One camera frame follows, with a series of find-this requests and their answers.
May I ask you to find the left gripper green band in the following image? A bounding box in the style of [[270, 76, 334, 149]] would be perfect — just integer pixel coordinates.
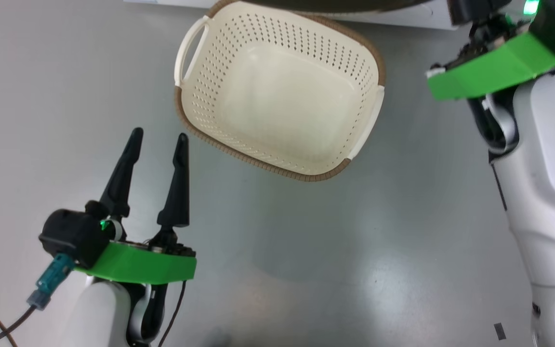
[[73, 127, 197, 286]]

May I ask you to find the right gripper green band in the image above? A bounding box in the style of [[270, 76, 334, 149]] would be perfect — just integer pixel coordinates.
[[426, 0, 555, 101]]

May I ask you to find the black glass washing machine door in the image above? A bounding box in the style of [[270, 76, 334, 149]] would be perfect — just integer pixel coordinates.
[[244, 0, 432, 13]]

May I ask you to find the white front-load washing machine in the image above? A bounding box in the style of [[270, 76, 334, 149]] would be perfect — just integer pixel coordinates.
[[123, 0, 454, 30]]

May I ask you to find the cream laundry basket brown rim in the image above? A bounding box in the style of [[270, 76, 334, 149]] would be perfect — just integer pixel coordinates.
[[174, 0, 386, 182]]

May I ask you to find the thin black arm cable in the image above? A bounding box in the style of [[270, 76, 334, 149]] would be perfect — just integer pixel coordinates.
[[159, 280, 186, 347]]

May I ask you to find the left teal plug black cable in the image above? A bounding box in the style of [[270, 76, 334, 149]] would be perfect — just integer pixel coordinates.
[[0, 254, 75, 347]]

